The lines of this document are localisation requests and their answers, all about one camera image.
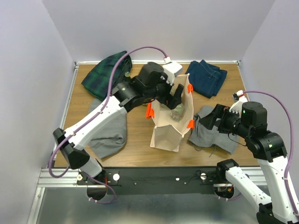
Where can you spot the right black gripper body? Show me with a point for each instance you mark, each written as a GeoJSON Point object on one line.
{"type": "Point", "coordinates": [230, 122]}

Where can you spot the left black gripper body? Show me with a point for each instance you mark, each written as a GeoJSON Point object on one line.
{"type": "Point", "coordinates": [163, 96]}

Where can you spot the clear bottle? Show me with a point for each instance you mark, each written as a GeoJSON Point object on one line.
{"type": "Point", "coordinates": [176, 113]}

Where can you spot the beige canvas tote bag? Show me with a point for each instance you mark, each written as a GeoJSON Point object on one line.
{"type": "Point", "coordinates": [168, 133]}

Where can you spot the green Perrier bottle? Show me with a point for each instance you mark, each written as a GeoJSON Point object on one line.
{"type": "Point", "coordinates": [127, 74]}

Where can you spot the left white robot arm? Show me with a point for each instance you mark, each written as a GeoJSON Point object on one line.
{"type": "Point", "coordinates": [154, 82]}

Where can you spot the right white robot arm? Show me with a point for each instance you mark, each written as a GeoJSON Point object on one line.
{"type": "Point", "coordinates": [280, 206]}

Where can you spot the right grey shorts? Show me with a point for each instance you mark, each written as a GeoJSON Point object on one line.
{"type": "Point", "coordinates": [202, 137]}

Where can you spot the blue denim jeans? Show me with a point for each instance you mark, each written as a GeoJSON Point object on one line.
{"type": "Point", "coordinates": [206, 79]}

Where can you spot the left grey cloth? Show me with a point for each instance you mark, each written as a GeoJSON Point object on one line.
{"type": "Point", "coordinates": [111, 139]}

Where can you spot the green plaid cloth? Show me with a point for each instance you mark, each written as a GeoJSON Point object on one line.
{"type": "Point", "coordinates": [97, 80]}

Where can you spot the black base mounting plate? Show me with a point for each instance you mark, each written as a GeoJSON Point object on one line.
{"type": "Point", "coordinates": [163, 180]}

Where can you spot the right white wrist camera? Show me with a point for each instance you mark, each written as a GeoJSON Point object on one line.
{"type": "Point", "coordinates": [239, 99]}

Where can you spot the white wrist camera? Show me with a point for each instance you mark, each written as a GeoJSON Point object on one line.
{"type": "Point", "coordinates": [239, 99]}
{"type": "Point", "coordinates": [171, 69]}

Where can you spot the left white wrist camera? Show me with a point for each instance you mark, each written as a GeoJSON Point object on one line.
{"type": "Point", "coordinates": [171, 69]}

